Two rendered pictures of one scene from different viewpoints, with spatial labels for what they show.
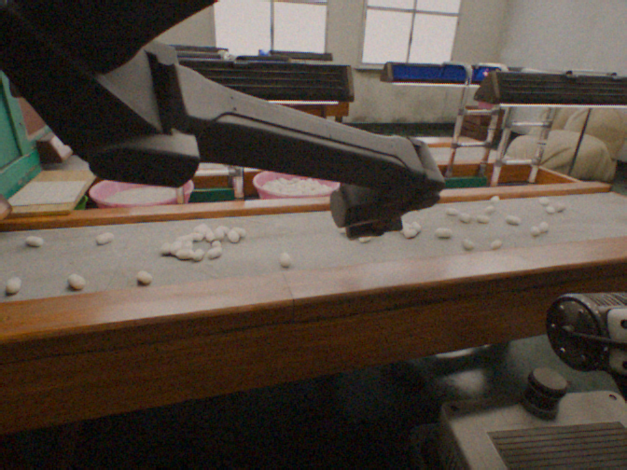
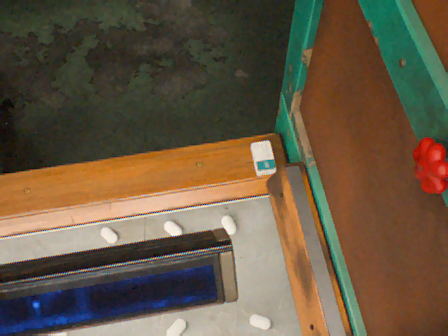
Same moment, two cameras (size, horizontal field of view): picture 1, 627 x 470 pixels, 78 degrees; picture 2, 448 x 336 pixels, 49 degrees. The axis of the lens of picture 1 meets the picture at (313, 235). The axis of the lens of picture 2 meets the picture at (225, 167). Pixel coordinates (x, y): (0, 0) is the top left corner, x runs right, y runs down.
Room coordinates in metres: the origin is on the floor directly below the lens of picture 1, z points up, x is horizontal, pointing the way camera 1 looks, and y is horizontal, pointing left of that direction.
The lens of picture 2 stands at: (0.87, 0.54, 1.57)
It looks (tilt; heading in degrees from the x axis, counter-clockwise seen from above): 62 degrees down; 187
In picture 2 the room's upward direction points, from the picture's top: straight up
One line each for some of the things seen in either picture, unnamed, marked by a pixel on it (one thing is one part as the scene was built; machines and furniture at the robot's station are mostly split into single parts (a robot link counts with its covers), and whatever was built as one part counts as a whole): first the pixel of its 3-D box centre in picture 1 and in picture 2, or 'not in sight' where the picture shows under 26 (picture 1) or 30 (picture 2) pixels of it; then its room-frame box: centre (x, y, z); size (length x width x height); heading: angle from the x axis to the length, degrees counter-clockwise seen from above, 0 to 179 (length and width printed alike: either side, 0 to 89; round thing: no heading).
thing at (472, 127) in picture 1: (482, 116); not in sight; (6.28, -2.54, 0.32); 0.42 x 0.42 x 0.64; 18
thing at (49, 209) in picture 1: (54, 190); not in sight; (0.96, 0.69, 0.77); 0.33 x 0.15 x 0.01; 17
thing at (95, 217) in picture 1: (364, 214); not in sight; (1.04, -0.15, 0.71); 1.81 x 0.05 x 0.11; 107
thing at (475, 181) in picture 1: (461, 125); not in sight; (1.55, -0.55, 0.90); 0.20 x 0.19 x 0.45; 107
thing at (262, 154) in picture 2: not in sight; (263, 158); (0.42, 0.56, 0.78); 0.06 x 0.04 x 0.02; 17
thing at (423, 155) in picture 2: not in sight; (434, 166); (0.68, 0.68, 1.24); 0.04 x 0.02 x 0.04; 17
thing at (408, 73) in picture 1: (457, 74); not in sight; (1.63, -0.52, 1.08); 0.62 x 0.08 x 0.07; 107
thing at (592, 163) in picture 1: (559, 155); not in sight; (3.38, -2.10, 0.40); 0.74 x 0.56 x 0.38; 109
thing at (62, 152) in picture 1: (63, 141); not in sight; (1.26, 0.84, 0.83); 0.30 x 0.06 x 0.07; 17
